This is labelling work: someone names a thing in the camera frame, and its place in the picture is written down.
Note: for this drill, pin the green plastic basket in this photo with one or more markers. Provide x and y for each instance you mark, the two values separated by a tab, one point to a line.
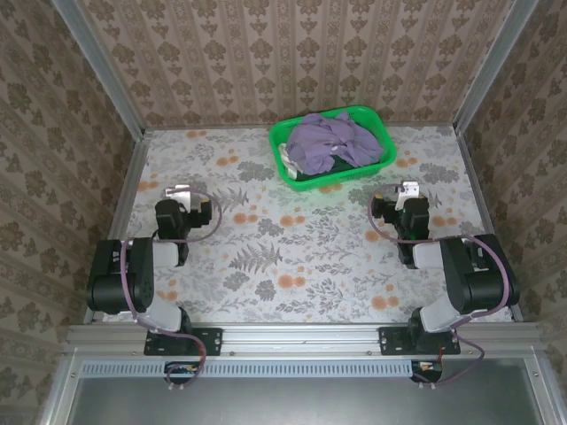
336	179

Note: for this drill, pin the purple t-shirt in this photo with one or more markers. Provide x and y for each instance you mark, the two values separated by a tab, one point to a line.
328	137

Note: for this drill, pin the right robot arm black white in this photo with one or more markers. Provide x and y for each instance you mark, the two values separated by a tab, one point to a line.
478	279

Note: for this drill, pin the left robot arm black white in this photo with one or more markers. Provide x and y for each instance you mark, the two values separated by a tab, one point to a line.
133	274

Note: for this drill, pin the dark green t-shirt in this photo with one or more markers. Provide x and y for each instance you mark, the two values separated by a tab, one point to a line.
341	164

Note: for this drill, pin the floral table cover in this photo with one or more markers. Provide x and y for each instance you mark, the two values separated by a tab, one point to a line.
310	265

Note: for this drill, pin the white t-shirt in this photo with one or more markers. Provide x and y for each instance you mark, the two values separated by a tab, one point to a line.
290	166

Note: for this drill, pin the grey metal panel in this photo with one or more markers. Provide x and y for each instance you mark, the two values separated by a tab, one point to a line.
310	403

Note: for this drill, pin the left wrist camera box silver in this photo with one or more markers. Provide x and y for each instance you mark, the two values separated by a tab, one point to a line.
181	194

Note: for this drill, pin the wrist camera box silver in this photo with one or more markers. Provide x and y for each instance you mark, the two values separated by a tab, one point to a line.
181	194
409	188

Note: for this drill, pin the right wrist camera box silver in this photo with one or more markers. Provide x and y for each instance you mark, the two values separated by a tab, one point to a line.
409	188

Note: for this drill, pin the aluminium table edge rail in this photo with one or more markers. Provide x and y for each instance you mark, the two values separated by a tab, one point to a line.
126	199
483	199

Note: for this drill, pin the aluminium mounting rail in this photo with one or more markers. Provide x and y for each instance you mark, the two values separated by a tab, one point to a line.
301	341

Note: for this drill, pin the aluminium frame post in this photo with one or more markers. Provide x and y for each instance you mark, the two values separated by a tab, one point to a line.
491	66
102	75

